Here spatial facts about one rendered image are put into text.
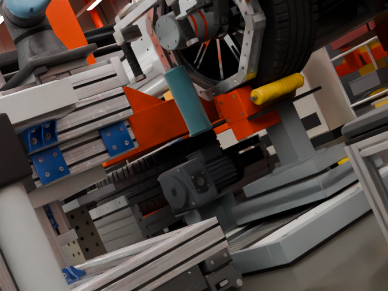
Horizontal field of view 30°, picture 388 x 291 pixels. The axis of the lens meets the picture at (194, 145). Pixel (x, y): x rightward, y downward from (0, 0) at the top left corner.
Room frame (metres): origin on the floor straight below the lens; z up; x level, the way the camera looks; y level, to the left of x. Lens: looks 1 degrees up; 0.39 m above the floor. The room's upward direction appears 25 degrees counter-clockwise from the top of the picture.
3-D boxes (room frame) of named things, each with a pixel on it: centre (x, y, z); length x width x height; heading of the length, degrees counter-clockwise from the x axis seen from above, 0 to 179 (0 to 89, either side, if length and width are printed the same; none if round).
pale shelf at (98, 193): (2.85, 0.54, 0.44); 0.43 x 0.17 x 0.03; 39
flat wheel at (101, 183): (3.48, 0.21, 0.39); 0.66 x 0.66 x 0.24
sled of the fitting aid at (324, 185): (2.81, -0.32, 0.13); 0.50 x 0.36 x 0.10; 39
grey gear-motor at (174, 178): (2.96, -0.01, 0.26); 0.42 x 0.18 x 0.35; 129
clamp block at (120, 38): (2.68, 0.05, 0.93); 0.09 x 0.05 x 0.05; 129
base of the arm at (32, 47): (2.06, 0.29, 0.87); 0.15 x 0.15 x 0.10
